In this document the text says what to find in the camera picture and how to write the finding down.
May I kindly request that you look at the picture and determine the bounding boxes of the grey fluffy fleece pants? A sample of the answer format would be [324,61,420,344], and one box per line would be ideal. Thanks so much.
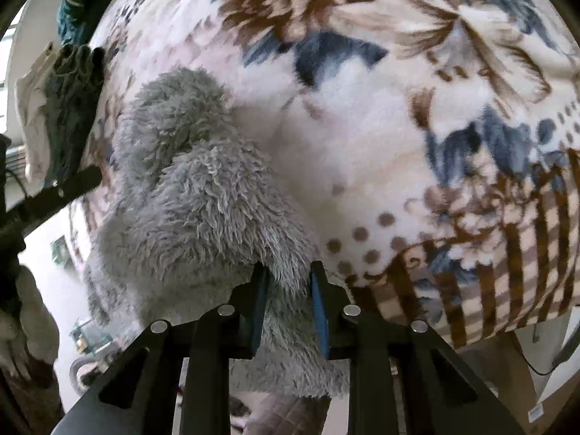
[84,68,349,397]

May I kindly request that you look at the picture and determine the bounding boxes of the floral plush bed blanket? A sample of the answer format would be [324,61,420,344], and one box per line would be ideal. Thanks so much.
[70,0,579,347]

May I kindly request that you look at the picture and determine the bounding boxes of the clothes pile on rack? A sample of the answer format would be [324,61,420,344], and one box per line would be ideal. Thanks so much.
[14,42,105,187]

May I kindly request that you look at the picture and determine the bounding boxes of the dark teal velvet garment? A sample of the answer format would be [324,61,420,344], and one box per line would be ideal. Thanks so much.
[56,0,111,45]

